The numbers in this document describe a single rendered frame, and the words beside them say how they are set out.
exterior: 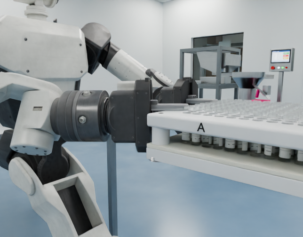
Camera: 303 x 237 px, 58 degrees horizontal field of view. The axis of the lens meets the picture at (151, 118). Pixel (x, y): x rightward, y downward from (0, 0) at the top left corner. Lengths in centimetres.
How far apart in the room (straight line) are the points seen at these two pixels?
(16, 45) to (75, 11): 498
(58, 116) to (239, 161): 28
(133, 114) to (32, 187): 47
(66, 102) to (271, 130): 30
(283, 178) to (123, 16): 620
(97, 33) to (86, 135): 58
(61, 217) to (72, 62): 43
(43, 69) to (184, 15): 630
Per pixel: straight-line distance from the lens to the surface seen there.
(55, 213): 82
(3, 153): 100
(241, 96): 332
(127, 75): 96
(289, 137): 32
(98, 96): 44
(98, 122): 43
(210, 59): 417
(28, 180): 84
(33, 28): 79
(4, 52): 77
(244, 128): 33
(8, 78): 50
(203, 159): 37
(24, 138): 48
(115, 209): 176
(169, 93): 58
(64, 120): 45
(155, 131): 40
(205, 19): 661
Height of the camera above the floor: 110
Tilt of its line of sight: 9 degrees down
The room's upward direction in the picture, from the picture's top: straight up
